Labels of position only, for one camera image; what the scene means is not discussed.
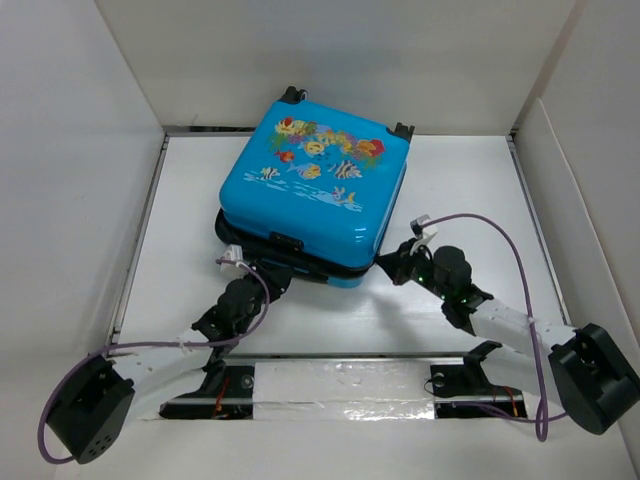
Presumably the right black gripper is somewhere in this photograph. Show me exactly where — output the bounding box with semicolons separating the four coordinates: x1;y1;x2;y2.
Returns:
373;238;450;302

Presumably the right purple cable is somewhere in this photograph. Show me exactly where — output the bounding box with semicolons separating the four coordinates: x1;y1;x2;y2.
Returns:
424;213;569;444

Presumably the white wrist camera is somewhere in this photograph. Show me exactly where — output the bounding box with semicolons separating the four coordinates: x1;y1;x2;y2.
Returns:
216;244;248;280
410;214;438;254

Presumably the silver tape strip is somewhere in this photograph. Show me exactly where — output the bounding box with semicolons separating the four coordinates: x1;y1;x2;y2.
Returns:
252;359;435;422

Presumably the metal base rail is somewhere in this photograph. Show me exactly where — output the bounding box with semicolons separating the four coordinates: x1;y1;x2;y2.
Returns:
160;357;528;421

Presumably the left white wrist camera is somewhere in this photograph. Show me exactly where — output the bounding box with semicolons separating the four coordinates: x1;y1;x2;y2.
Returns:
216;244;248;280

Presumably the blue kids suitcase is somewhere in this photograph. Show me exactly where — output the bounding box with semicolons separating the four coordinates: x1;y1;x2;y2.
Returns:
214;86;414;288

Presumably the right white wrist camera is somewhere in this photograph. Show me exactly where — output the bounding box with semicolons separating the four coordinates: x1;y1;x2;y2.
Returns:
410;214;438;254

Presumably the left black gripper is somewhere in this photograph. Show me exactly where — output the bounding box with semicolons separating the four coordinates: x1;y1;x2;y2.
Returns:
235;260;291;334

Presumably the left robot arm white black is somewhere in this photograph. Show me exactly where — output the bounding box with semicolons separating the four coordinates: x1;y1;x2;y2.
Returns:
36;261;293;465

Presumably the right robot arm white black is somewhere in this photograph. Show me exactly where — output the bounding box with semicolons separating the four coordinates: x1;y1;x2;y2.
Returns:
375;240;639;435

